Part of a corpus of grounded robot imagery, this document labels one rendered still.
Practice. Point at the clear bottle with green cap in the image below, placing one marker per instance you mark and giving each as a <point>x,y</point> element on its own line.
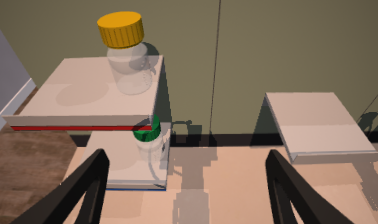
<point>151,147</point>

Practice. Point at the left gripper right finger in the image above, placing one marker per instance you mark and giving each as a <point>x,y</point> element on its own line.
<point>285,182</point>

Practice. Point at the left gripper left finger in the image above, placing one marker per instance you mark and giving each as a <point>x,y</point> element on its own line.
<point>89,178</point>

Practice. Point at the bottle with yellow cap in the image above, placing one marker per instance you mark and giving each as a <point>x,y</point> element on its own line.
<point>122,33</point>

